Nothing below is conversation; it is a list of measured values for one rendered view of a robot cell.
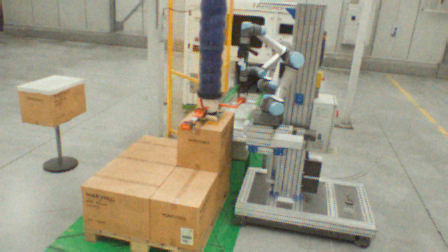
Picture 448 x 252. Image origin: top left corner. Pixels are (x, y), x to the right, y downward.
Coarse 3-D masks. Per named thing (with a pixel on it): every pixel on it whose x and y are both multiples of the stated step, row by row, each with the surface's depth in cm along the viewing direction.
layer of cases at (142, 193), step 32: (128, 160) 343; (160, 160) 348; (96, 192) 294; (128, 192) 291; (160, 192) 294; (192, 192) 297; (224, 192) 376; (96, 224) 306; (128, 224) 298; (160, 224) 290; (192, 224) 283
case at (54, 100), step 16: (48, 80) 412; (64, 80) 416; (80, 80) 421; (32, 96) 381; (48, 96) 376; (64, 96) 397; (80, 96) 426; (32, 112) 388; (48, 112) 382; (64, 112) 401; (80, 112) 430
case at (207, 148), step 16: (192, 112) 362; (224, 112) 369; (192, 128) 323; (208, 128) 323; (224, 128) 331; (192, 144) 328; (208, 144) 324; (224, 144) 341; (192, 160) 333; (208, 160) 330; (224, 160) 351
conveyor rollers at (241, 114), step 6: (234, 96) 576; (252, 96) 584; (258, 96) 586; (228, 102) 543; (234, 102) 543; (246, 102) 547; (252, 102) 553; (228, 108) 517; (234, 108) 516; (240, 108) 518; (246, 108) 521; (240, 114) 494; (246, 114) 495; (234, 120) 472; (240, 120) 471; (252, 120) 476; (234, 126) 447; (240, 126) 450; (234, 132) 430; (240, 132) 429; (234, 138) 412; (240, 138) 412
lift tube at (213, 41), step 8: (208, 0) 302; (216, 0) 301; (224, 0) 305; (200, 8) 311; (208, 8) 303; (216, 8) 303; (224, 8) 307; (208, 16) 306; (216, 16) 306; (224, 16) 312; (200, 24) 314; (208, 24) 308; (216, 24) 308; (224, 24) 313; (200, 32) 316; (208, 32) 311; (216, 32) 310; (224, 32) 316; (200, 40) 318; (208, 40) 312; (216, 40) 313; (224, 40) 320; (200, 48) 319; (208, 48) 315; (216, 48) 316; (224, 48) 323
